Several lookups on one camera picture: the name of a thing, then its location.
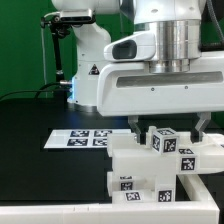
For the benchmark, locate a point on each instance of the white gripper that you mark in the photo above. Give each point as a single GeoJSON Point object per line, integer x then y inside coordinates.
{"type": "Point", "coordinates": [129, 89]}

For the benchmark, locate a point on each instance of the white chair nut cube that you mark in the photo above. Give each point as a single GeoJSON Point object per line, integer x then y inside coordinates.
{"type": "Point", "coordinates": [165, 140]}

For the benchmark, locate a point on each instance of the white chair seat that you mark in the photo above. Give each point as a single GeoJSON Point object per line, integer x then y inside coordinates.
{"type": "Point", "coordinates": [165, 178]}

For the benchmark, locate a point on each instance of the white chair back frame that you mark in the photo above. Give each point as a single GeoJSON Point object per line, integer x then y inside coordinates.
{"type": "Point", "coordinates": [132, 159]}

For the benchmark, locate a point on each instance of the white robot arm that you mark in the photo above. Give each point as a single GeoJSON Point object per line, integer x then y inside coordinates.
{"type": "Point", "coordinates": [175, 24]}

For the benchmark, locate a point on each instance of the white corner fence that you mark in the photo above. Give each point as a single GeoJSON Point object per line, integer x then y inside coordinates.
{"type": "Point", "coordinates": [201, 209]}

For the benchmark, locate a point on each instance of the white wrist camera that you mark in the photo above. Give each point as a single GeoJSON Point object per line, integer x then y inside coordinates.
{"type": "Point", "coordinates": [140, 46]}

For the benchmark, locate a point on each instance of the grey camera on stand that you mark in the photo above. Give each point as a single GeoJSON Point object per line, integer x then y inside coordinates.
{"type": "Point", "coordinates": [76, 16]}

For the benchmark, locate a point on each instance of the black camera stand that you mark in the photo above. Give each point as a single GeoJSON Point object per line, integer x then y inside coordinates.
{"type": "Point", "coordinates": [59, 30]}

